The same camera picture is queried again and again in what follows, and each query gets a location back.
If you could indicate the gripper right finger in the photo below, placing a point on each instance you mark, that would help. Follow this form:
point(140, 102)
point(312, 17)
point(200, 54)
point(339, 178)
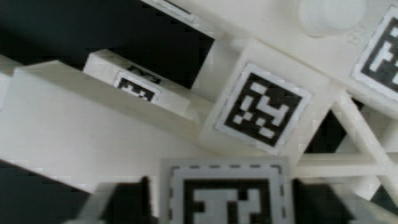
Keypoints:
point(321, 208)

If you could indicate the white leg block short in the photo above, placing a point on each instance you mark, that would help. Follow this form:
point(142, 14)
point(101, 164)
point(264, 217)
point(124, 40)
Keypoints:
point(136, 81)

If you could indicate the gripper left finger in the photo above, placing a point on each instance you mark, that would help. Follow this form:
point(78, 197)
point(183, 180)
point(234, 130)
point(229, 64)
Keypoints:
point(117, 204)

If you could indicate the white tagged nut cube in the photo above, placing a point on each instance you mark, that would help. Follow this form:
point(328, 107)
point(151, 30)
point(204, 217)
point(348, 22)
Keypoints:
point(225, 191)

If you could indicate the white U-shaped fence frame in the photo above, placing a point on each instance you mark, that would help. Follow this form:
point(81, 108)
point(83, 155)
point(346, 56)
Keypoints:
point(80, 132)

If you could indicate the white chair back frame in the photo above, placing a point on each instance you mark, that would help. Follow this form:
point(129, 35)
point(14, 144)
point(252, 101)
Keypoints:
point(339, 138)

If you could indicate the white chair seat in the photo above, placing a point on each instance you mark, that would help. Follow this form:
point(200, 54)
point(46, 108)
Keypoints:
point(328, 16)

